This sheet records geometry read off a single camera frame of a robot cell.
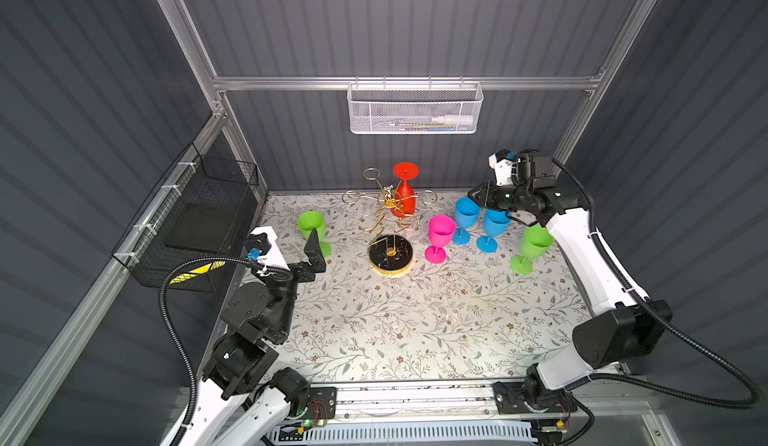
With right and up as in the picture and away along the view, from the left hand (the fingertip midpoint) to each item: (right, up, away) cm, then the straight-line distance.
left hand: (294, 235), depth 60 cm
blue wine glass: (+52, +2, +30) cm, 60 cm away
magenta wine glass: (+35, 0, +29) cm, 46 cm away
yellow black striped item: (-23, -8, +9) cm, 26 cm away
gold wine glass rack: (+19, -9, +40) cm, 45 cm away
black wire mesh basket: (-30, +6, +18) cm, 36 cm away
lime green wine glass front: (-6, +3, +35) cm, 36 cm away
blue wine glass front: (+44, +5, +34) cm, 56 cm away
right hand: (+42, +10, +18) cm, 46 cm away
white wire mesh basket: (+30, +50, +64) cm, 86 cm away
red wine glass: (+24, +8, +30) cm, 39 cm away
